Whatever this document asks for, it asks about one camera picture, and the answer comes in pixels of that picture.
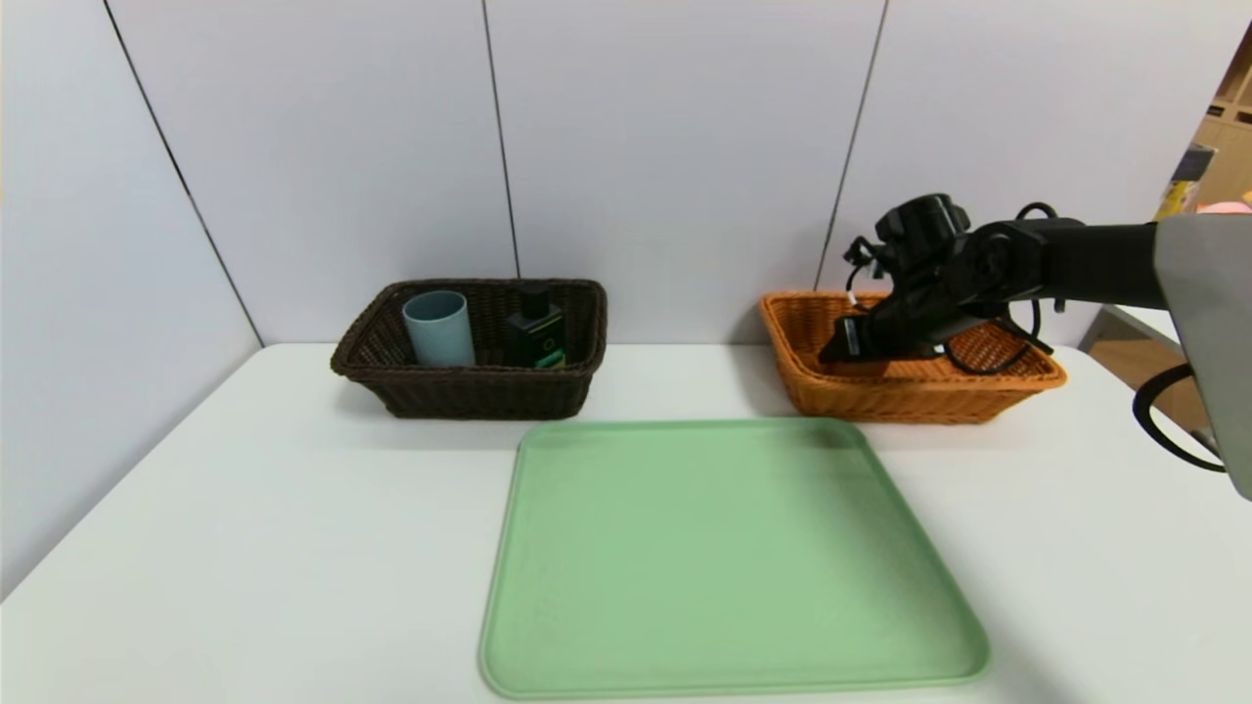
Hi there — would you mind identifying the blue-grey plastic cup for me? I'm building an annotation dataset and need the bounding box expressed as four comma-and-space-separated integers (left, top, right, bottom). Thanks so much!
402, 290, 477, 370

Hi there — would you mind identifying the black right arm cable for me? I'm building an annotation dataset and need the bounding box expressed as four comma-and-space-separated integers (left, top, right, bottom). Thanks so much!
1132, 364, 1228, 474

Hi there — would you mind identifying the black pump soap bottle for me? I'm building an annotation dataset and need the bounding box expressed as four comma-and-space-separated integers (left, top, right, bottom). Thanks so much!
505, 285, 569, 371

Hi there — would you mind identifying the dark brown wicker basket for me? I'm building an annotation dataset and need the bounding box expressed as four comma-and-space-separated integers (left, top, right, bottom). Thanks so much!
331, 279, 609, 421

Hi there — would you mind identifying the orange wicker basket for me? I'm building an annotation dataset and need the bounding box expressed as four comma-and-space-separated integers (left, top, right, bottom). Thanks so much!
758, 291, 1068, 425

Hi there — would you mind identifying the wooden shelf unit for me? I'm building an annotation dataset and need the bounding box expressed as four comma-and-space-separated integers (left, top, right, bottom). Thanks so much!
1186, 20, 1252, 208

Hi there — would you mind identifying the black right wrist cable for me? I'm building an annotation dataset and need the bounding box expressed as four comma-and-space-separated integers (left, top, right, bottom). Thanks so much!
941, 293, 1055, 376

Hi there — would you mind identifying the yellow bottle with dark cap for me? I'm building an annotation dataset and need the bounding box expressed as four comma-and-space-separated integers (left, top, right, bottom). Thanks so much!
1154, 147, 1214, 221

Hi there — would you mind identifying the light green plastic tray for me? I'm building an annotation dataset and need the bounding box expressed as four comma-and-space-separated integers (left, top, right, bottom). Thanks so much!
478, 418, 992, 699

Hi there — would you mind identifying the white side table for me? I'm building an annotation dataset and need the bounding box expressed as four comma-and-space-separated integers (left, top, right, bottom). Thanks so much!
1100, 304, 1186, 345

